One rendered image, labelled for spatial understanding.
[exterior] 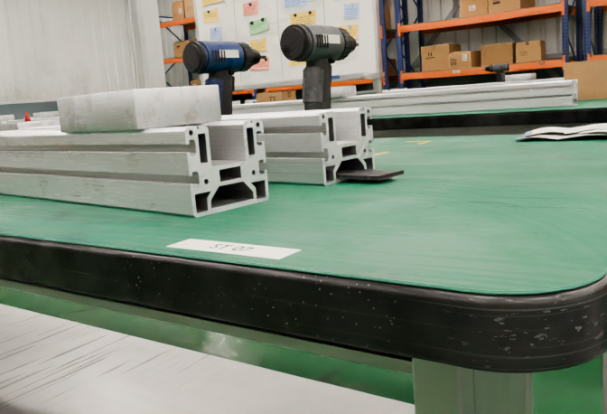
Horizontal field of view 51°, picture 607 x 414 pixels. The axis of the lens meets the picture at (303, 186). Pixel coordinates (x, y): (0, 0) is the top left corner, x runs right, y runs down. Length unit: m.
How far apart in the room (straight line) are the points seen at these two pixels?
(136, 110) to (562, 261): 0.42
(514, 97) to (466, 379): 1.90
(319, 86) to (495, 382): 0.66
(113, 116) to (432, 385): 0.42
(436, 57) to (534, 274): 10.78
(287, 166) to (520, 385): 0.37
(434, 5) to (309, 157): 11.44
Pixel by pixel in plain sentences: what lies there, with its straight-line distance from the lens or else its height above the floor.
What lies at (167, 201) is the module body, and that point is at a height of 0.79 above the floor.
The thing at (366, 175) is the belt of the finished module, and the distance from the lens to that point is 0.72.
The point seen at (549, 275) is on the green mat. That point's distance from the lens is 0.37.
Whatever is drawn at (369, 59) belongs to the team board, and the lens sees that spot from 3.94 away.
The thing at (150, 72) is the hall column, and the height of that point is 1.36.
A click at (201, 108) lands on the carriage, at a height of 0.88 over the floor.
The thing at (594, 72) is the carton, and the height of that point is 0.88.
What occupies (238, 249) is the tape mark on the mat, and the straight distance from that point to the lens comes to 0.46.
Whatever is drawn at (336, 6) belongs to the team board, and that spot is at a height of 1.41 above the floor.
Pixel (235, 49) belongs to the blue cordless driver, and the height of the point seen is 0.98.
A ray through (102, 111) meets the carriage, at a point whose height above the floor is 0.89.
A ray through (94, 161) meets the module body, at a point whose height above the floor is 0.83.
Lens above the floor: 0.89
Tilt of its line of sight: 8 degrees down
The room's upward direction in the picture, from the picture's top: 4 degrees counter-clockwise
